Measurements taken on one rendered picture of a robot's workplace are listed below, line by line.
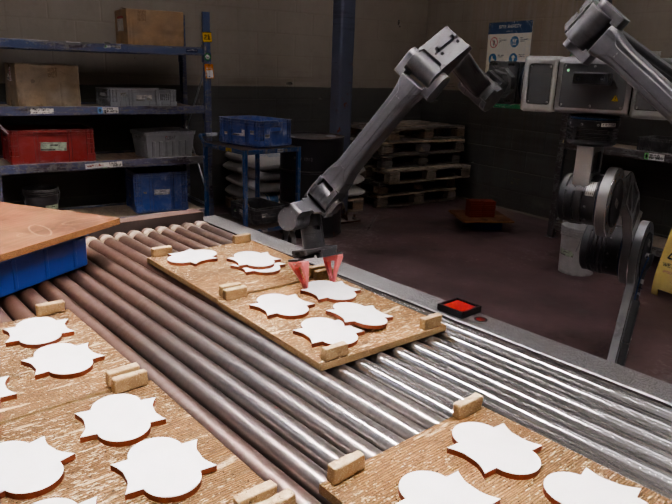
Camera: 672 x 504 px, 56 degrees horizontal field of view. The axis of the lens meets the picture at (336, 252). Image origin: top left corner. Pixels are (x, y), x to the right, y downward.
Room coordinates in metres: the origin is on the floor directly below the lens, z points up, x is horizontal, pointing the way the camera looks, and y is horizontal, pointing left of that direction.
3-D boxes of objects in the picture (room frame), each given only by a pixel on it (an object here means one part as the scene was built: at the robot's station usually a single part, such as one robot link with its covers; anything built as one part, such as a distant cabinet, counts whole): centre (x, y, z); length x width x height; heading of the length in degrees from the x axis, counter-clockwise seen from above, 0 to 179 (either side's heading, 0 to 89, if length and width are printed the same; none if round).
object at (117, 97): (5.74, 1.81, 1.16); 0.60 x 0.40 x 0.15; 127
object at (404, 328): (1.36, 0.01, 0.93); 0.41 x 0.35 x 0.02; 39
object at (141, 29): (5.83, 1.69, 1.74); 0.50 x 0.38 x 0.32; 125
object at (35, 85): (5.37, 2.47, 1.26); 0.49 x 0.38 x 0.34; 131
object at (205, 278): (1.69, 0.28, 0.93); 0.41 x 0.35 x 0.02; 40
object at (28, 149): (5.34, 2.45, 0.78); 0.66 x 0.45 x 0.28; 125
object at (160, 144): (5.87, 1.63, 0.76); 0.50 x 0.36 x 0.24; 130
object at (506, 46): (7.17, -1.77, 1.55); 0.61 x 0.02 x 0.91; 35
